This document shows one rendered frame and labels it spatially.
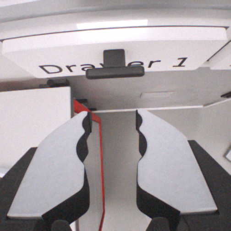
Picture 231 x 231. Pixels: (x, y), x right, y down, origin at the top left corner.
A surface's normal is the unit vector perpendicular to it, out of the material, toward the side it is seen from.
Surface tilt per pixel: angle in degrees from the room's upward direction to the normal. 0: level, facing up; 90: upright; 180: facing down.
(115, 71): 0
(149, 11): 90
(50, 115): 0
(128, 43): 90
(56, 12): 0
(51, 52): 90
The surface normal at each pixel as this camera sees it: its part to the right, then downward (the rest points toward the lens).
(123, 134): -0.03, -0.10
